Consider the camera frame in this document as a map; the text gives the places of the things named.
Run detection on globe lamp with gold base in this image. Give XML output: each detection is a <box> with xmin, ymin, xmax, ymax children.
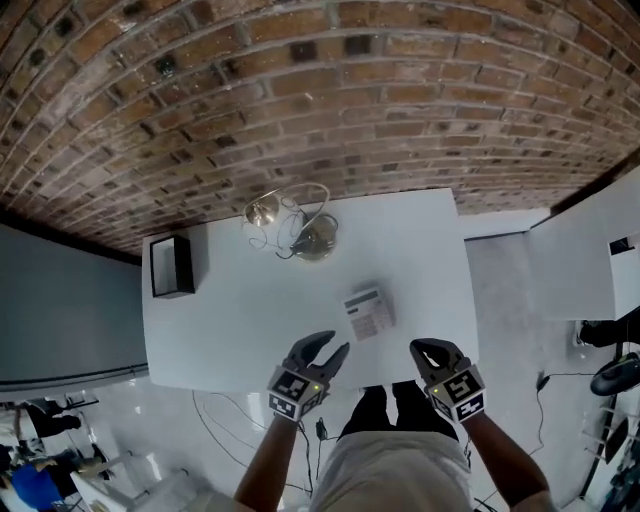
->
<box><xmin>242</xmin><ymin>182</ymin><xmax>341</xmax><ymax>264</ymax></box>

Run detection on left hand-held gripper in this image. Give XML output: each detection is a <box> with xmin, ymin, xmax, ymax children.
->
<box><xmin>267</xmin><ymin>329</ymin><xmax>351</xmax><ymax>424</ymax></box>

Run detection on person's light shirt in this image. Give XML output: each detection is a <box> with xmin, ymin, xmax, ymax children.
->
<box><xmin>209</xmin><ymin>432</ymin><xmax>556</xmax><ymax>512</ymax></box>

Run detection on white calculator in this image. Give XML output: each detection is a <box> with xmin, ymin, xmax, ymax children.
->
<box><xmin>342</xmin><ymin>283</ymin><xmax>399</xmax><ymax>344</ymax></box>

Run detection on person's left forearm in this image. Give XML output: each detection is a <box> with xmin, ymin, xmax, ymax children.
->
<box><xmin>233</xmin><ymin>414</ymin><xmax>302</xmax><ymax>506</ymax></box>

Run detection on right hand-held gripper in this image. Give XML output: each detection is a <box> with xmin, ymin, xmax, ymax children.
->
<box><xmin>409</xmin><ymin>338</ymin><xmax>487</xmax><ymax>425</ymax></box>

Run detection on person's black trousers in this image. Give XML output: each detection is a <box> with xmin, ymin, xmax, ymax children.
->
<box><xmin>339</xmin><ymin>379</ymin><xmax>459</xmax><ymax>444</ymax></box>

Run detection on white desk with drawers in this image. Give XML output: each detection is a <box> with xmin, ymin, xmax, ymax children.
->
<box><xmin>142</xmin><ymin>187</ymin><xmax>480</xmax><ymax>394</ymax></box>

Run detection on white cabinet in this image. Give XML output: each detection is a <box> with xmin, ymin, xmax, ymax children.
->
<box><xmin>528</xmin><ymin>164</ymin><xmax>640</xmax><ymax>322</ymax></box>

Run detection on black open box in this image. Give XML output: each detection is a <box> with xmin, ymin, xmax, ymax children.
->
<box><xmin>149</xmin><ymin>233</ymin><xmax>196</xmax><ymax>301</ymax></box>

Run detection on person's right forearm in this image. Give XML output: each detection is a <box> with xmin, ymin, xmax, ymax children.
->
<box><xmin>466</xmin><ymin>412</ymin><xmax>554</xmax><ymax>507</ymax></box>

